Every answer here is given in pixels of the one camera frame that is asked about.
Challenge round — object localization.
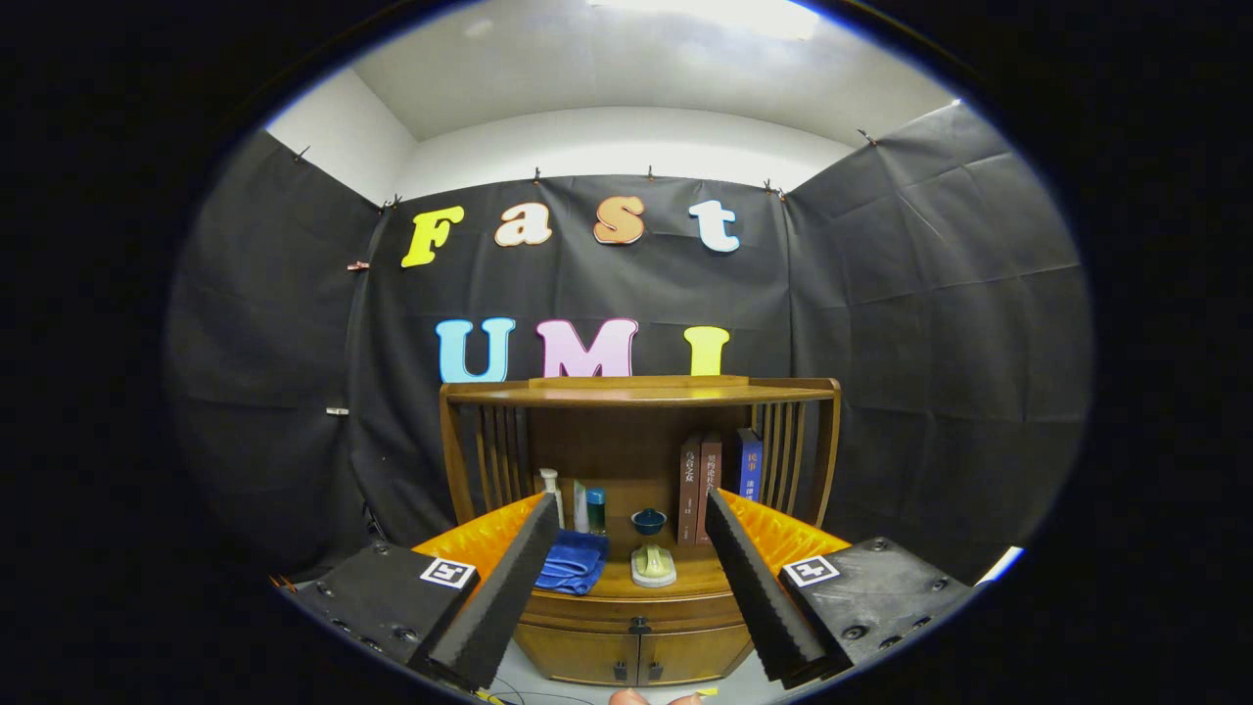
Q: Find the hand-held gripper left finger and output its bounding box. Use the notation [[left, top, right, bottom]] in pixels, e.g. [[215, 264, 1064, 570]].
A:
[[287, 493, 561, 692]]

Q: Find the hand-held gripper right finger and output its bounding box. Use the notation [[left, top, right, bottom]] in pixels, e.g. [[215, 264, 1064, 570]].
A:
[[703, 488, 980, 689]]

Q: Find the pale green brush white base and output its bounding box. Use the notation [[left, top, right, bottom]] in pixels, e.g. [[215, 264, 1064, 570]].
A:
[[630, 542, 678, 588]]

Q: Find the wooden countertop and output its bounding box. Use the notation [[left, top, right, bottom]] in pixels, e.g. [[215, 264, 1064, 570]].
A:
[[534, 529, 727, 600]]

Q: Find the wooden cabinet door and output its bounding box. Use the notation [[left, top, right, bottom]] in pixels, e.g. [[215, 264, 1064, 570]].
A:
[[636, 625, 755, 686], [511, 624, 642, 686]]

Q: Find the wooden cabinet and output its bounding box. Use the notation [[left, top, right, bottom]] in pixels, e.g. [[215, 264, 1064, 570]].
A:
[[438, 375, 843, 688]]

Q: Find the blue folded towel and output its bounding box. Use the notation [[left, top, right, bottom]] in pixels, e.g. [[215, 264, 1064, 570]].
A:
[[534, 529, 610, 596]]

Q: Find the white pump bottle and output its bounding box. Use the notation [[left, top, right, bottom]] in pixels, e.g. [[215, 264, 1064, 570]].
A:
[[537, 468, 566, 530]]

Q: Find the brown book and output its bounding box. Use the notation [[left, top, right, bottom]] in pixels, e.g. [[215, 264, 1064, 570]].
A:
[[677, 437, 703, 545], [697, 435, 723, 545]]

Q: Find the blue book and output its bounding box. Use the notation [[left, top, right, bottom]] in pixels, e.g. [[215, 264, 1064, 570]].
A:
[[736, 427, 765, 505]]

